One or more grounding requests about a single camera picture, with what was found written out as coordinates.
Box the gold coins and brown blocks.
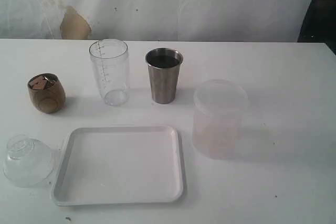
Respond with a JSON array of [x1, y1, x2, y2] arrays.
[[28, 75, 56, 90]]

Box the stainless steel cup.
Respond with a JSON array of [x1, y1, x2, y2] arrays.
[[145, 48, 183, 104]]

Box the clear dome strainer lid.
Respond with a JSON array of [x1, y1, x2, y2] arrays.
[[3, 135, 59, 188]]

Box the clear plastic measuring tumbler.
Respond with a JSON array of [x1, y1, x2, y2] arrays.
[[89, 39, 130, 106]]

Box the brown wooden cup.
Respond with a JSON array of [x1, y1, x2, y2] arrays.
[[27, 73, 66, 114]]

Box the white rectangular tray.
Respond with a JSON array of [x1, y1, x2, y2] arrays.
[[51, 125, 184, 207]]

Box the white backdrop sheet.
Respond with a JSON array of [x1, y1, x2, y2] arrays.
[[1, 0, 311, 42]]

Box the translucent plastic container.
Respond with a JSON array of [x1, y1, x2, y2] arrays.
[[192, 79, 248, 159]]

